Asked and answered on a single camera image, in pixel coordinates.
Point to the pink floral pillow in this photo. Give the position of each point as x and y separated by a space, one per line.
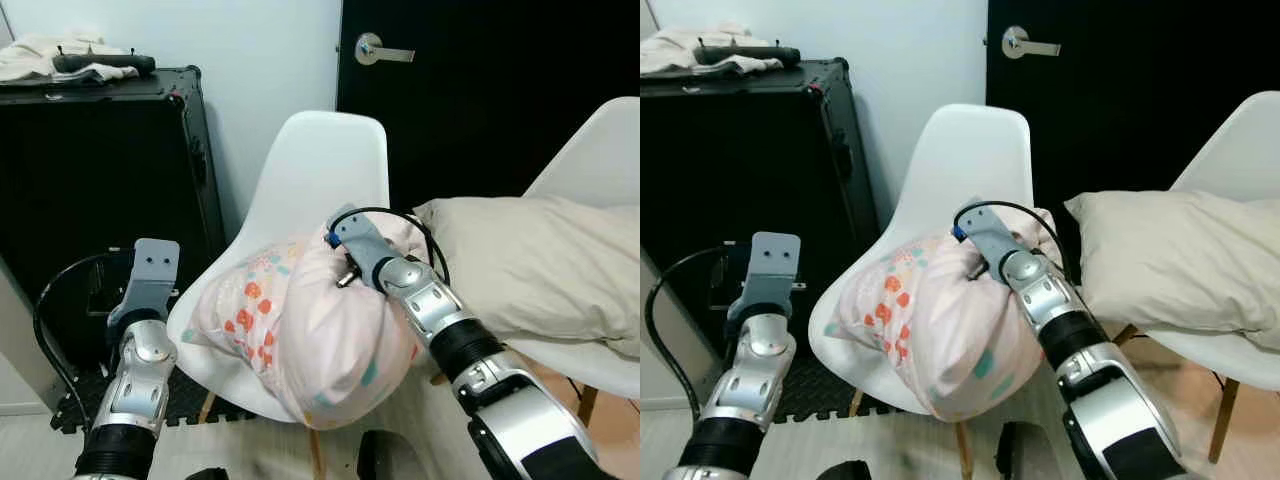
320 330
950 330

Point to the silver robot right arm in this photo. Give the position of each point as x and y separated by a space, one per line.
1110 390
500 390

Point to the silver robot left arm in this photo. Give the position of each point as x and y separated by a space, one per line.
135 390
745 390

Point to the white shell chair wooden legs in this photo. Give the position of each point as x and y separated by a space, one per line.
320 160
1235 140
600 150
965 150

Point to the beige pillow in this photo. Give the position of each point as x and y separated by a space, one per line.
1170 255
530 260

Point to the black flight case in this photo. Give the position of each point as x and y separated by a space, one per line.
740 150
90 170

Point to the black door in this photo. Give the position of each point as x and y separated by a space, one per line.
1140 110
500 120

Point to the beige folded cloth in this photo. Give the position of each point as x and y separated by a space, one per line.
670 45
30 55

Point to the black handheld device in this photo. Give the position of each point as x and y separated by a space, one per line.
750 54
100 63

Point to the black foam floor mat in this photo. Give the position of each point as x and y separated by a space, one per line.
185 405
810 400

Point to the black robot left foot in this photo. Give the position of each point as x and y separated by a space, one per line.
205 474
857 471

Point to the black robot foot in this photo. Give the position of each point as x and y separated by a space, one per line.
1022 452
857 471
205 474

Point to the black robot right foot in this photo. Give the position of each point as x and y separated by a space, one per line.
1022 452

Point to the white board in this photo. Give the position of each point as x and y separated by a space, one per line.
25 350

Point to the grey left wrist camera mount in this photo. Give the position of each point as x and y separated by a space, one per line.
150 270
772 265

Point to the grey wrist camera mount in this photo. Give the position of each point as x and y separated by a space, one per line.
358 240
772 265
985 232
150 270

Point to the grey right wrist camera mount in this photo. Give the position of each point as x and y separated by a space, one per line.
358 240
985 232

